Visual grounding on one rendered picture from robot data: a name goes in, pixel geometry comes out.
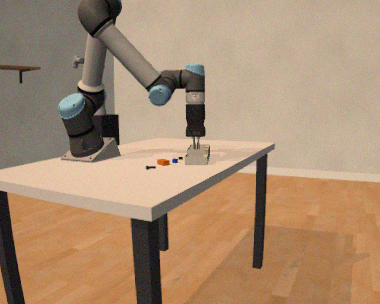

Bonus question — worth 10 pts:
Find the orange rectangular block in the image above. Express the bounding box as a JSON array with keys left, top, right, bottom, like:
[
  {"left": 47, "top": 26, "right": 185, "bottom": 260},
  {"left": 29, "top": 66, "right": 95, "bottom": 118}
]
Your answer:
[{"left": 157, "top": 159, "right": 170, "bottom": 166}]

